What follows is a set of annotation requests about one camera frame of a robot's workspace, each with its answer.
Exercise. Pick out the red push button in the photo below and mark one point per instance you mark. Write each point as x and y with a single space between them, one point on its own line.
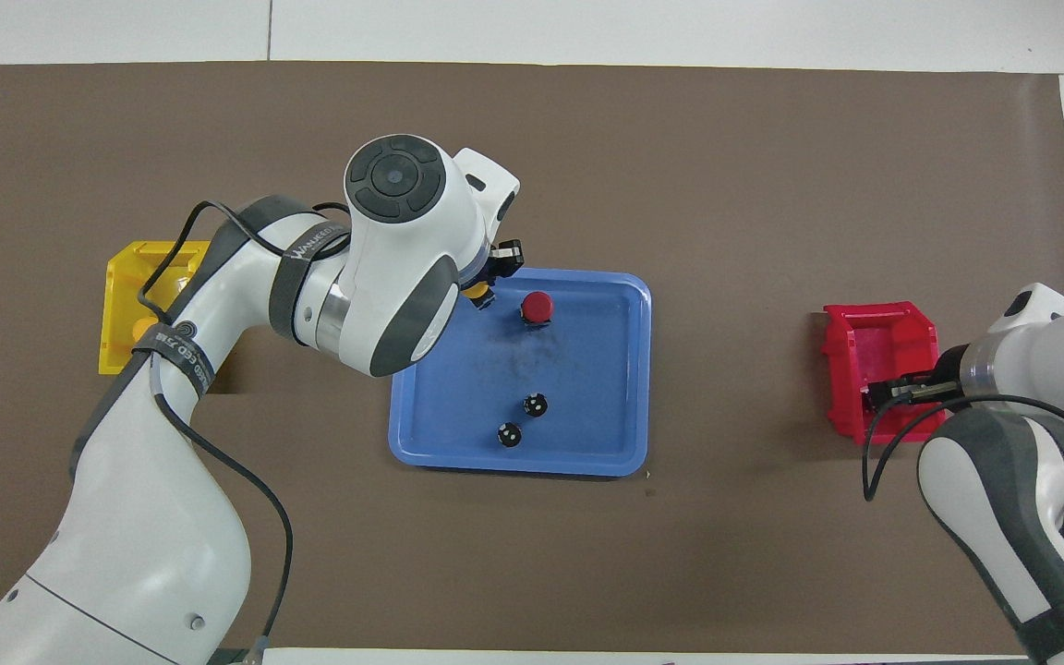
537 308

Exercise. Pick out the black cylinder part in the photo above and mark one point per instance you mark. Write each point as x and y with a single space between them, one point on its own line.
536 405
510 434

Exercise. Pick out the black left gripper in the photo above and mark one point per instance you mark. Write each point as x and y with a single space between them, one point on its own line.
504 259

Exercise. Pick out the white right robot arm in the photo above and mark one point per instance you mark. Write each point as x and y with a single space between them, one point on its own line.
1031 480

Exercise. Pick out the blue plastic tray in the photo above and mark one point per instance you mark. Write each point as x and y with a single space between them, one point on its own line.
587 369

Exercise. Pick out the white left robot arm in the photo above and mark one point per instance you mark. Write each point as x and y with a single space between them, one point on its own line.
153 517

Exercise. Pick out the red plastic bin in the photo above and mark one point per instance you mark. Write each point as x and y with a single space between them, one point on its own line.
851 342

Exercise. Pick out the yellow plastic bin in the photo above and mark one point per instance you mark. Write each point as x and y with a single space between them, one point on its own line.
121 296

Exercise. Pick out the yellow push button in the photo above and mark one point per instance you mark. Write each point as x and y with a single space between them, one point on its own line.
477 294
144 326

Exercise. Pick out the brown table mat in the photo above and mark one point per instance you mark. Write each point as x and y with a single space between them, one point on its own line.
726 166

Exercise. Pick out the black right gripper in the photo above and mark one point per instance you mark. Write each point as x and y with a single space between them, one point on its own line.
943 388

